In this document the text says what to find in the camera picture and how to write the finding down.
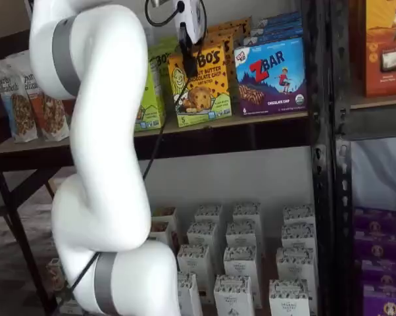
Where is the brown shelf board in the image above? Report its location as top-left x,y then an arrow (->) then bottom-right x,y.
145,197 -> 318,316

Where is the yellow nut snack box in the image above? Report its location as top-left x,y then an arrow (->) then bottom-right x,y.
151,206 -> 180,228
45,257 -> 68,292
147,221 -> 173,245

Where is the yellow oat bites box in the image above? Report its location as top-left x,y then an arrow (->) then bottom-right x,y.
167,41 -> 234,128
221,31 -> 238,97
207,16 -> 253,43

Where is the black metal shelf rack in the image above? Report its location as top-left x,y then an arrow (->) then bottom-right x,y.
0,0 -> 337,316
329,0 -> 396,316

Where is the tan shelf board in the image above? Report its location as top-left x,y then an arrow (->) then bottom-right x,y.
350,93 -> 396,111
0,110 -> 310,156

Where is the granola bag blue label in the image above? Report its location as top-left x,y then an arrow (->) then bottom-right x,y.
0,60 -> 38,144

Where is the white floral print box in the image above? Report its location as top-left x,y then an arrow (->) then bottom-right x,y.
280,223 -> 317,250
268,278 -> 311,316
276,246 -> 318,283
194,204 -> 224,224
232,201 -> 262,224
176,244 -> 212,276
282,203 -> 316,226
186,221 -> 219,247
177,271 -> 205,316
222,245 -> 259,278
213,274 -> 255,316
225,221 -> 259,248

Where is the orange snack box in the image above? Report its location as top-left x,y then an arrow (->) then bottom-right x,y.
364,0 -> 396,98

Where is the granola bag orange label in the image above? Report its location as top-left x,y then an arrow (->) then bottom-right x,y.
6,51 -> 70,142

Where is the purple snack box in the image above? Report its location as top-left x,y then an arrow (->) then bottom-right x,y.
353,229 -> 396,263
360,259 -> 396,288
362,283 -> 396,316
353,206 -> 396,233

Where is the blue Zbar snack box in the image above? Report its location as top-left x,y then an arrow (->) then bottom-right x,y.
242,26 -> 304,47
249,11 -> 303,34
234,36 -> 309,117

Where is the green oat bites box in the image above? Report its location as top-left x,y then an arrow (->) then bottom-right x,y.
147,35 -> 180,72
133,54 -> 168,133

